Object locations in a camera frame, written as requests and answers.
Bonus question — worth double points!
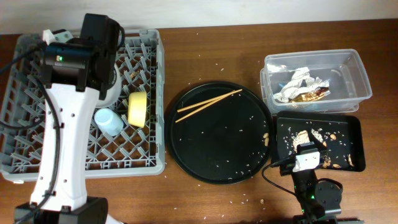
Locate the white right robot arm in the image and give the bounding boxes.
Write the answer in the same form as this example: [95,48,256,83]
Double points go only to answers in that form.
[261,142,364,224]

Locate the light blue plastic cup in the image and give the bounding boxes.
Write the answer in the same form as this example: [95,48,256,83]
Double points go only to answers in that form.
[94,108,124,136]

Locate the wooden chopstick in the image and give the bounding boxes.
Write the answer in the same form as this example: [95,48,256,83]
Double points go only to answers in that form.
[177,90,241,113]
[175,95,231,123]

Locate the pile of food scraps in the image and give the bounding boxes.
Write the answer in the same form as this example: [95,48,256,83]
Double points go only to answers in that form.
[284,128,356,170]

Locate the yellow plastic bowl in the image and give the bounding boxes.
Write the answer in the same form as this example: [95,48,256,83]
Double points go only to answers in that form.
[127,91,147,128]

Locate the grey round plate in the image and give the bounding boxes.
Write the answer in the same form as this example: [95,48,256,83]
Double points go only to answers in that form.
[96,64,122,108]

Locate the round black tray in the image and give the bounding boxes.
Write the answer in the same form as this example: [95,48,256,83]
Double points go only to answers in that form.
[165,82,276,184]

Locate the black rectangular food-waste tray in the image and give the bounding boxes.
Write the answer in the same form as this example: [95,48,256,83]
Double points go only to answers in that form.
[271,111,366,172]

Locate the clear plastic waste bin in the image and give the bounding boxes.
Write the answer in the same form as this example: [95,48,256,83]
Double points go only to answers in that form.
[261,49,373,114]

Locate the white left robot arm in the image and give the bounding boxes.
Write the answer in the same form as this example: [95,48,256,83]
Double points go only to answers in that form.
[14,14,125,223]

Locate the grey plastic dishwasher rack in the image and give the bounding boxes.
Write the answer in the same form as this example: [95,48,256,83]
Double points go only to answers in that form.
[1,29,165,184]

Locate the white paper napkin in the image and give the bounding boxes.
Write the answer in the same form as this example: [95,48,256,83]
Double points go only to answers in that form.
[272,67,330,103]

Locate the brown gold snack wrapper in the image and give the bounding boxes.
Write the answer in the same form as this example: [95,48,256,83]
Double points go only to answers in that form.
[290,87,331,103]

